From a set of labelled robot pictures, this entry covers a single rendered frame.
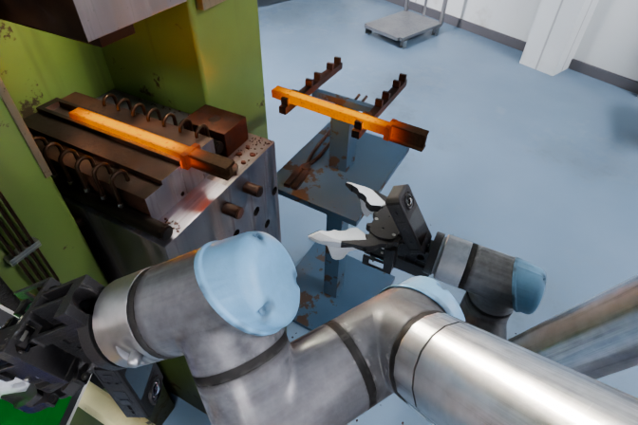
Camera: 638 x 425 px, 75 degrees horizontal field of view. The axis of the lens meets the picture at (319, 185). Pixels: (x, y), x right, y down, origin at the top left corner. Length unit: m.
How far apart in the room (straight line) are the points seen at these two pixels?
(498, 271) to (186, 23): 0.81
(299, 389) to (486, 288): 0.41
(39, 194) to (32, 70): 0.43
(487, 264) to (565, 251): 1.63
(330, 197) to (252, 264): 0.90
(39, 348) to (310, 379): 0.23
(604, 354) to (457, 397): 0.28
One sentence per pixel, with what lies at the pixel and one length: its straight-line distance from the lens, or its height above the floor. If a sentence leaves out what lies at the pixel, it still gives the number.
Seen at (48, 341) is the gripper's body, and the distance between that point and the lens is 0.43.
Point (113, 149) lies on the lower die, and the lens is 0.94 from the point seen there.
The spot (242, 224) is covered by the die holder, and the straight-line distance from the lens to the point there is 1.01.
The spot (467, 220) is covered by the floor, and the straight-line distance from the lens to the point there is 2.22.
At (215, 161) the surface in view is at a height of 1.01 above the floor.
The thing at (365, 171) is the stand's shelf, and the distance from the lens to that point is 1.27.
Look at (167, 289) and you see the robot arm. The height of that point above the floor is 1.25.
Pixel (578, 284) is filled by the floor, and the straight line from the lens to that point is 2.18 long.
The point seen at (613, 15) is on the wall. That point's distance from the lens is 3.95.
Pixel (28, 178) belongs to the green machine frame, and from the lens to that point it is 0.84.
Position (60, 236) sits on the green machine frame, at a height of 0.90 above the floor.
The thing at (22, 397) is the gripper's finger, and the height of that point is 1.10.
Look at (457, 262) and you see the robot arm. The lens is 0.66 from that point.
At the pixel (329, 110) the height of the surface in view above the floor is 0.97.
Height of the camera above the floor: 1.50
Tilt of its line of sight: 41 degrees down
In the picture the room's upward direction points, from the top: 1 degrees clockwise
